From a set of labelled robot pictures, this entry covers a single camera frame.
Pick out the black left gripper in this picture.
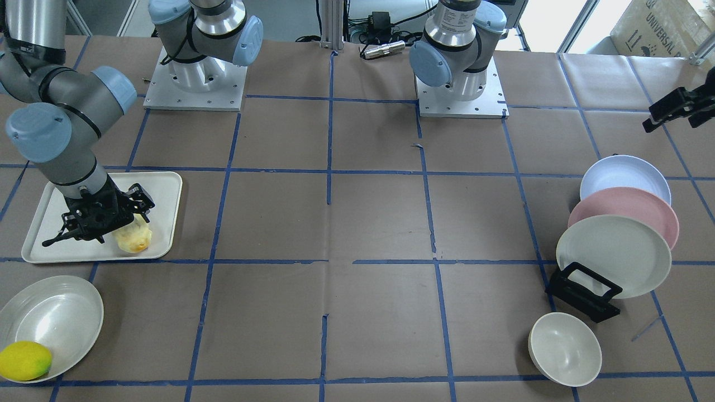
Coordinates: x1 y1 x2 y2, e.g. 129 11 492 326
642 72 714 133

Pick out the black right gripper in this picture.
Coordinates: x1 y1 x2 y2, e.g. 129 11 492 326
42 184 156 247

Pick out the yellow bread loaf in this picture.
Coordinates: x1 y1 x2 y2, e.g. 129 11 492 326
111 214 152 253

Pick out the blue plate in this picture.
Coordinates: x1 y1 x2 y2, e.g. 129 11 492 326
579 155 672 204

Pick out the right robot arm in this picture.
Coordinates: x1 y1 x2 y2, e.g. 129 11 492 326
2 1 265 247

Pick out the pink plate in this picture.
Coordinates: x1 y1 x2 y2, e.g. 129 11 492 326
567 186 680 250

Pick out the cream plate in rack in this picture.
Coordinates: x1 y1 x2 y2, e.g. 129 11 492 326
556 214 672 299

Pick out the black plate rack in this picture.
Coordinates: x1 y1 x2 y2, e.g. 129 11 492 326
545 153 623 324

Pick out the white rectangular tray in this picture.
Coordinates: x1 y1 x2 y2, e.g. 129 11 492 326
21 171 182 263

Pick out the cardboard box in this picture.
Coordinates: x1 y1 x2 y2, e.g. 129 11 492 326
610 1 714 57

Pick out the white shallow dish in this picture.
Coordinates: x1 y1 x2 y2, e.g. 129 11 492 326
1 275 104 384

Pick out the yellow lemon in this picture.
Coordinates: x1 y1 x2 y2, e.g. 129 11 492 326
1 341 53 381

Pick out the cream bowl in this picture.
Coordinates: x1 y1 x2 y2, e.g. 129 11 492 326
527 312 602 387

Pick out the silver metal cylinder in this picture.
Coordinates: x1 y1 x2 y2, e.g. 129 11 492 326
359 40 406 60

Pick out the black power adapter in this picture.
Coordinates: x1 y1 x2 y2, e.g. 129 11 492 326
368 11 391 36

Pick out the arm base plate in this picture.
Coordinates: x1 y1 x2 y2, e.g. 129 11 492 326
143 49 247 112
414 59 510 119

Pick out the aluminium frame post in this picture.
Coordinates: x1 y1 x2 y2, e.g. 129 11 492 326
317 1 347 53

